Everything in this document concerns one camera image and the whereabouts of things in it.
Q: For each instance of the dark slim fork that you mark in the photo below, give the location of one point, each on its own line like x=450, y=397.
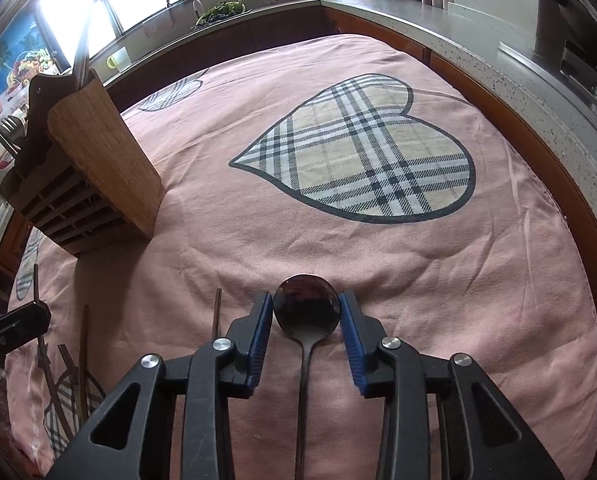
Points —
x=3, y=137

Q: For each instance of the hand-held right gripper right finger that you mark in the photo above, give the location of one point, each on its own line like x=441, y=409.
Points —
x=353, y=345

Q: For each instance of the green vegetables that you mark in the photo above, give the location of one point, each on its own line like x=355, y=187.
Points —
x=221, y=12

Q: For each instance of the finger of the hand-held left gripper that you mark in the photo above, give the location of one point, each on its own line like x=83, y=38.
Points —
x=13, y=327

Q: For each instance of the long steel spoon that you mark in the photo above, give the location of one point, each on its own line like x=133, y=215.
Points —
x=306, y=310

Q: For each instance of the wooden utensil holder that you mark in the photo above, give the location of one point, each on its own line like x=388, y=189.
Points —
x=103, y=160

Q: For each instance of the gas stove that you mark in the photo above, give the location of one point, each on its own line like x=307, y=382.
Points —
x=593, y=75

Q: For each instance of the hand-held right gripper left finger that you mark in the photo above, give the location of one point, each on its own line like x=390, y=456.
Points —
x=261, y=340

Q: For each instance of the wooden chopstick red floral end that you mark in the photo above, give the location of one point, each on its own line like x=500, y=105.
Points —
x=218, y=310
x=53, y=385

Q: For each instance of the fruit print window blind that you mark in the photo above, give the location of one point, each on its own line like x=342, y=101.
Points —
x=18, y=60

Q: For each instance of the pink blanket plaid hearts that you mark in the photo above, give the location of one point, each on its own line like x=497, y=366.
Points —
x=378, y=260

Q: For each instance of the white red rice cooker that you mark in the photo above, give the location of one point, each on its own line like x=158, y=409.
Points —
x=1, y=172

